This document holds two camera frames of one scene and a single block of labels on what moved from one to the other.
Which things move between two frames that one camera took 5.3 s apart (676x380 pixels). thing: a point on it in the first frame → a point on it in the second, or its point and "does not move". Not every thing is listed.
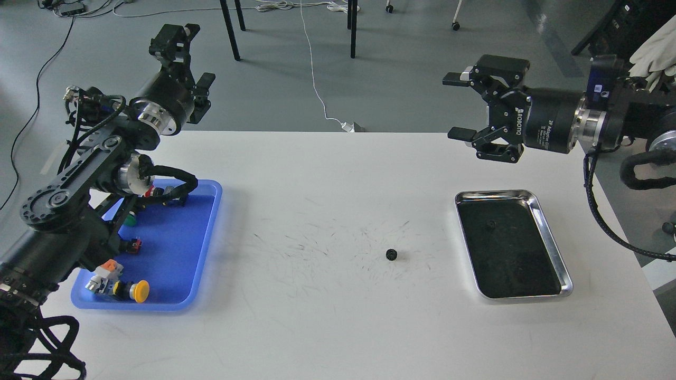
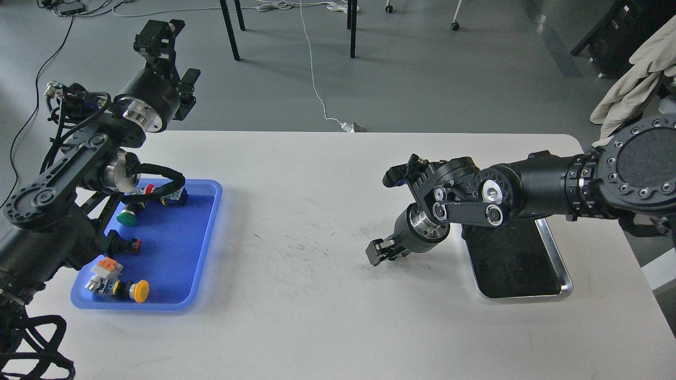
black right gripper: (549, 119) → (414, 233)
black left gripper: (167, 102) → (152, 98)
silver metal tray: (512, 252) does not move
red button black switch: (153, 191) → (149, 189)
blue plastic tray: (178, 253) does not move
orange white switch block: (111, 267) does not move
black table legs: (352, 14) does not move
